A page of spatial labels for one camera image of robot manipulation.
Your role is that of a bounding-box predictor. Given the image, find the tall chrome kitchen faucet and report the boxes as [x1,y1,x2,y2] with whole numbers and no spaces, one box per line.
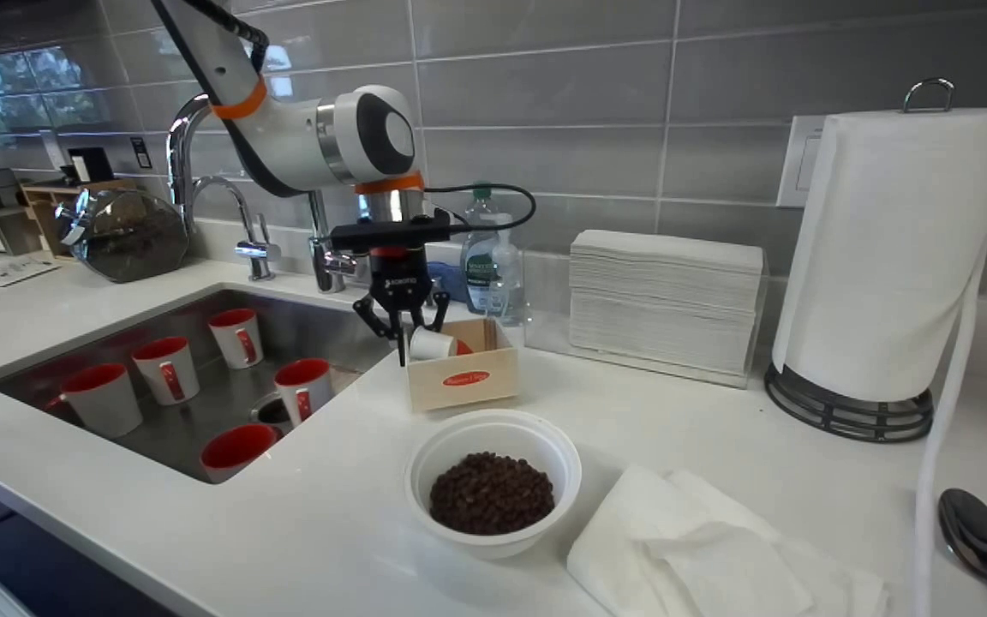
[160,88,371,294]

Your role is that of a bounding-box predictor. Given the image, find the paper towel roll on holder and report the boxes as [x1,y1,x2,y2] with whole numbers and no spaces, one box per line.
[759,72,960,448]

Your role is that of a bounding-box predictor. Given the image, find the small chrome tap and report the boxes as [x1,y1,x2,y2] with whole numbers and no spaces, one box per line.
[190,171,284,284]

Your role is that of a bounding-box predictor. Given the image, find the clear plastic bottle green cap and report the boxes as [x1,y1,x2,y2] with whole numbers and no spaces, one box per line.
[453,177,526,328]

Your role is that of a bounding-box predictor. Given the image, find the white red capsule in box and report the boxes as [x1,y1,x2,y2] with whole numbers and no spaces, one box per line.
[409,326,476,362]

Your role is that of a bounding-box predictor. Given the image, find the white cup red inside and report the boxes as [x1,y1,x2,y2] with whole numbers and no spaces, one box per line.
[269,354,338,428]
[195,420,284,483]
[125,331,203,409]
[204,305,268,372]
[58,361,146,441]

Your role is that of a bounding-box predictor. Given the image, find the brown coffee beans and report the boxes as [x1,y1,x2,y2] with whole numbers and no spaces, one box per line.
[423,448,559,538]

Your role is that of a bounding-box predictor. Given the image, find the stack of white folded napkins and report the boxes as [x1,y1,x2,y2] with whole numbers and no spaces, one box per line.
[565,226,766,389]

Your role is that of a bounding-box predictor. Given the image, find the folded white paper napkin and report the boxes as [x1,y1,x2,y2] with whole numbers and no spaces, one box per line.
[636,518,894,617]

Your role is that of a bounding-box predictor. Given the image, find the small wooden box red logo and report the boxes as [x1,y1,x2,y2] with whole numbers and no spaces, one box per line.
[401,314,526,419]

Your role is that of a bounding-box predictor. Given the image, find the white paper towel roll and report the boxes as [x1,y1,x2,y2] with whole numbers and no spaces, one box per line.
[766,107,987,617]

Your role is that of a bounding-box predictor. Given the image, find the dark blue cabinet front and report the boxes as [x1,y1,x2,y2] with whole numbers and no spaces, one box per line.
[0,451,182,617]

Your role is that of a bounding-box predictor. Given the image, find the metal spoon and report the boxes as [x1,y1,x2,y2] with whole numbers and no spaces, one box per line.
[933,483,987,617]

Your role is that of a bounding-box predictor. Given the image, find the white bowl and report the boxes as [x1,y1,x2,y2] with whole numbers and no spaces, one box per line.
[401,409,585,564]

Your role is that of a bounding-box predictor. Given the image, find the small blue container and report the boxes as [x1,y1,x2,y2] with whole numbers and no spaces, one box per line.
[423,257,470,308]

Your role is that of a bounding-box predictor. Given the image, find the large white paper napkin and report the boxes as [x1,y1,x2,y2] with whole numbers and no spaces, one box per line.
[562,459,788,617]

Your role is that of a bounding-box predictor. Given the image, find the small picture frame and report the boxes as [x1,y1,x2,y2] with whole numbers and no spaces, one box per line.
[0,203,54,259]

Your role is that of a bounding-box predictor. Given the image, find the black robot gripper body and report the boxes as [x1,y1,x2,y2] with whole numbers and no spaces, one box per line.
[365,240,436,322]

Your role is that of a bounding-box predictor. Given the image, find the stainless steel sink basin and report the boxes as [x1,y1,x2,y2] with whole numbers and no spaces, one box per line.
[0,284,404,486]

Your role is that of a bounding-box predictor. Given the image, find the printed paper sheet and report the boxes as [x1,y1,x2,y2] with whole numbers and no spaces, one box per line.
[0,249,64,290]

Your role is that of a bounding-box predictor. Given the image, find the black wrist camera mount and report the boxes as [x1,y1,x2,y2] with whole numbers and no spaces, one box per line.
[325,210,460,252]

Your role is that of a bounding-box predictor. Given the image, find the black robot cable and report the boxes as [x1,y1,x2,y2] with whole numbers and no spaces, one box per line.
[419,177,542,240]

